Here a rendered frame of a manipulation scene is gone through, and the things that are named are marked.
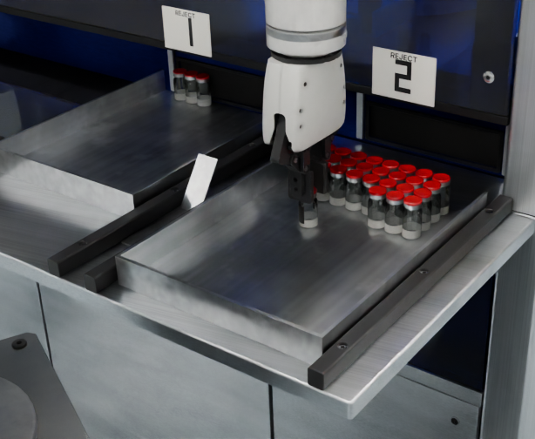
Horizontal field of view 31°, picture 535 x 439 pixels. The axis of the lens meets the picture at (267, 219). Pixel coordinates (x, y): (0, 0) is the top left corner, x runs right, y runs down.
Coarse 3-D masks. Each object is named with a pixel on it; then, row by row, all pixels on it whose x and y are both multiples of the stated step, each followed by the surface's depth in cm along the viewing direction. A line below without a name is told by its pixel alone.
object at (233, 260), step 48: (240, 192) 116; (144, 240) 103; (192, 240) 110; (240, 240) 109; (288, 240) 109; (336, 240) 108; (384, 240) 108; (432, 240) 101; (144, 288) 100; (192, 288) 95; (240, 288) 100; (288, 288) 100; (336, 288) 100; (384, 288) 95; (288, 336) 89; (336, 336) 89
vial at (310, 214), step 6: (300, 204) 110; (306, 204) 110; (312, 204) 110; (306, 210) 110; (312, 210) 110; (306, 216) 110; (312, 216) 110; (300, 222) 111; (306, 222) 111; (312, 222) 111
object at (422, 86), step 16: (384, 64) 115; (416, 64) 113; (432, 64) 111; (384, 80) 116; (400, 80) 115; (416, 80) 114; (432, 80) 112; (400, 96) 116; (416, 96) 115; (432, 96) 113
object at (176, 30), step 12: (168, 12) 133; (180, 12) 132; (192, 12) 131; (168, 24) 134; (180, 24) 133; (192, 24) 132; (204, 24) 130; (168, 36) 135; (180, 36) 134; (204, 36) 131; (180, 48) 135; (192, 48) 133; (204, 48) 132
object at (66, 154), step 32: (128, 96) 145; (160, 96) 149; (32, 128) 132; (64, 128) 136; (96, 128) 139; (128, 128) 139; (160, 128) 138; (192, 128) 138; (224, 128) 138; (256, 128) 130; (0, 160) 127; (32, 160) 122; (64, 160) 130; (96, 160) 129; (128, 160) 129; (160, 160) 129; (192, 160) 121; (64, 192) 121; (96, 192) 117; (128, 192) 113; (160, 192) 117
